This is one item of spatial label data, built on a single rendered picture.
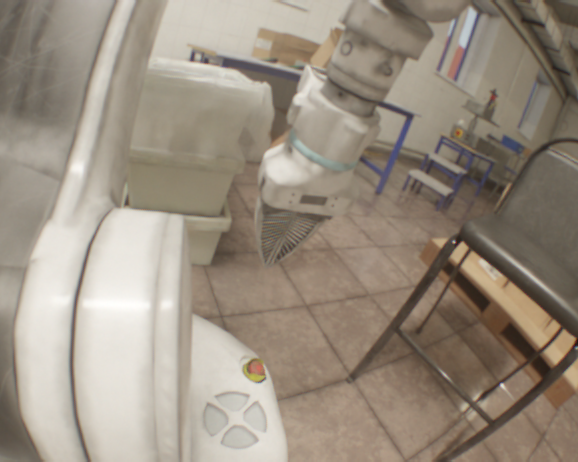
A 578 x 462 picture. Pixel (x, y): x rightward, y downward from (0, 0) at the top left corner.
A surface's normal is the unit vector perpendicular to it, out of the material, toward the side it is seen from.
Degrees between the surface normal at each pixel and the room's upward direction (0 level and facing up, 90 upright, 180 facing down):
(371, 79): 105
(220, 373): 0
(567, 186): 77
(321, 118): 100
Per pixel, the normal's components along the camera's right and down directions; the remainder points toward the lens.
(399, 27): -0.07, 0.78
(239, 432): 0.28, -0.82
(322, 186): 0.14, 0.84
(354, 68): -0.48, 0.52
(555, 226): -0.69, -0.07
